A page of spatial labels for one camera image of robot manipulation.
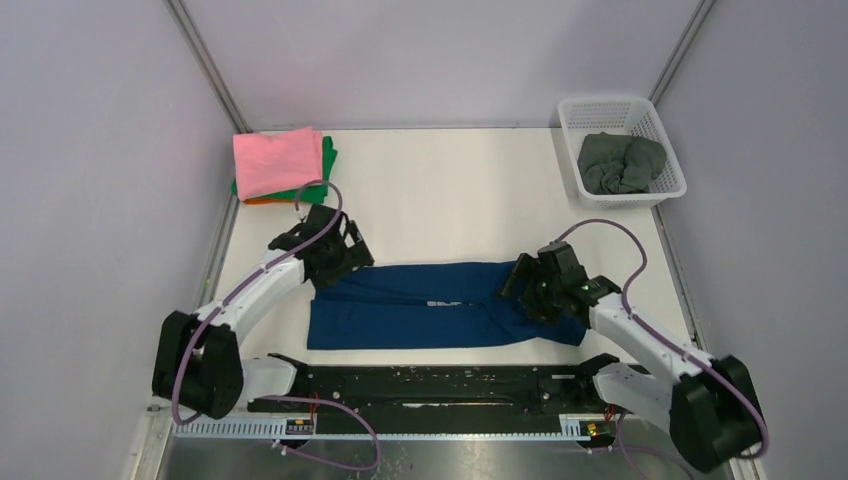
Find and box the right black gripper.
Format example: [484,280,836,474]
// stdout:
[494,252,563,326]

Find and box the blue printed t-shirt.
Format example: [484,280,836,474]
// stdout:
[306,262,586,350]

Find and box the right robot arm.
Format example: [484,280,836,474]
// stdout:
[498,241,770,473]

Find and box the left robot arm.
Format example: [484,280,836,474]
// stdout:
[151,205,374,425]

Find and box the green folded t-shirt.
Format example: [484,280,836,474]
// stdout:
[230,135,338,206]

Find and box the orange folded t-shirt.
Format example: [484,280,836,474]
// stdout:
[243,197,293,205]

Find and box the pink folded t-shirt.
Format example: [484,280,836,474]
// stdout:
[232,127,323,200]

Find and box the grey crumpled t-shirt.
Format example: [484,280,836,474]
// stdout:
[577,132,668,195]

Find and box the white plastic basket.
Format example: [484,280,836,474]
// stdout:
[557,95,688,210]

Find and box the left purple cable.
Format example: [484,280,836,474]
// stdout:
[170,179,382,473]

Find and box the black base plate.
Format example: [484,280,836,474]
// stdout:
[247,365,612,433]

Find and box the white slotted cable duct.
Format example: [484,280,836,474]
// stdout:
[173,415,591,442]

